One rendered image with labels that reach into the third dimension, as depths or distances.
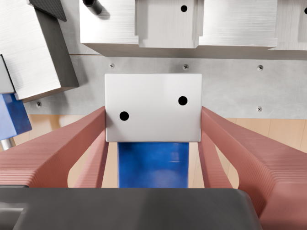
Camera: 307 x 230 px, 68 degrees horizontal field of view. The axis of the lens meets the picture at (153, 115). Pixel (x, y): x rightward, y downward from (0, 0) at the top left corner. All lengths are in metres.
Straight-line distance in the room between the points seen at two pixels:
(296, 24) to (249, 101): 0.10
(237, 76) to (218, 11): 0.11
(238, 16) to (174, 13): 0.05
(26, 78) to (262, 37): 0.21
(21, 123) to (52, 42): 0.09
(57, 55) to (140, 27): 0.09
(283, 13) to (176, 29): 0.09
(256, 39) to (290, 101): 0.13
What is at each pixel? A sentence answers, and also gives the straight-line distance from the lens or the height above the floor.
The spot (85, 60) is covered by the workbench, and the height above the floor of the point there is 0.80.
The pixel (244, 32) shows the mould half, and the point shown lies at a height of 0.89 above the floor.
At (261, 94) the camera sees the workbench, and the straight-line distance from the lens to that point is 0.30.
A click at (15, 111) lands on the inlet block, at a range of 0.25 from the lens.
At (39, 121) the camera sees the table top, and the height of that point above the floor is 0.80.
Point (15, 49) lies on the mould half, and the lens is 0.25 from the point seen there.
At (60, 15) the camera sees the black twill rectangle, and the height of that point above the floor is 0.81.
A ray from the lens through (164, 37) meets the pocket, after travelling 0.21.
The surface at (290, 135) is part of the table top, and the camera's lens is 0.33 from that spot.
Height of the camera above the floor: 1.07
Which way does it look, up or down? 82 degrees down
